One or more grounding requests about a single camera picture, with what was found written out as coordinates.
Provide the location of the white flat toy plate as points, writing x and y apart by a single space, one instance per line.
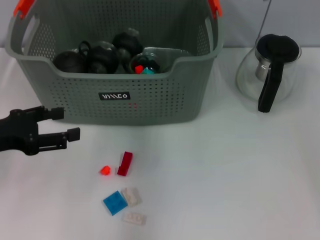
133 217

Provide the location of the blue flat toy plate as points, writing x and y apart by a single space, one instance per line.
115 203

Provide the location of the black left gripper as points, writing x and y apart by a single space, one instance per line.
17 132

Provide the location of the long dark red toy brick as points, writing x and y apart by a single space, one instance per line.
125 163

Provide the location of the grey perforated storage basket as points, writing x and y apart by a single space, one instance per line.
125 110

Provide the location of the dark clay teapot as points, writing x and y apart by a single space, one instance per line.
67 63

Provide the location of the small red toy brick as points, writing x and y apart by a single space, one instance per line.
105 170
138 68

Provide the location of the white toy brick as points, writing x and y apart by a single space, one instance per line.
131 196

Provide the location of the teal toy plate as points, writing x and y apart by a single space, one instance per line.
148 72

